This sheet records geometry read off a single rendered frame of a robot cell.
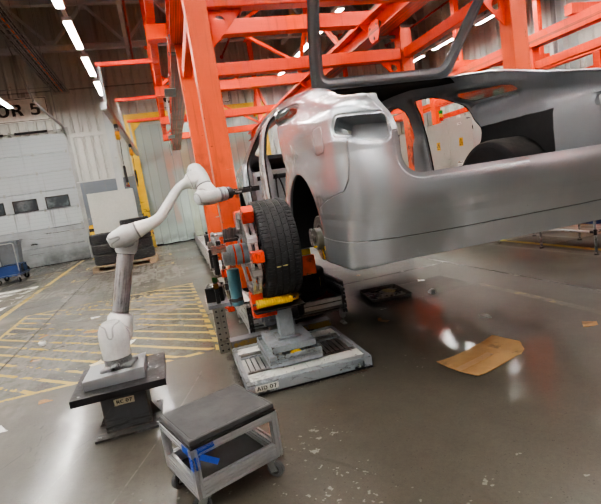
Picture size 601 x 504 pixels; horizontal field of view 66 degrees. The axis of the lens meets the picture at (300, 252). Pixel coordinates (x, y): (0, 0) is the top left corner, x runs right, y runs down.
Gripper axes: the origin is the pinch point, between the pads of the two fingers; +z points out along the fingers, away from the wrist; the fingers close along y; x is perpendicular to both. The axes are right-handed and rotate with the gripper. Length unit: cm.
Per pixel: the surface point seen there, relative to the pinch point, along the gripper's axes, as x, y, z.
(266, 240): -30.2, 26.9, -13.6
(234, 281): -62, -15, -16
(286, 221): -21.7, 28.2, 2.7
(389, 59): 113, -132, 325
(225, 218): -23, -51, 7
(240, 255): -41.7, -0.7, -16.4
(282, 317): -89, 10, 2
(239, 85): 148, -512, 358
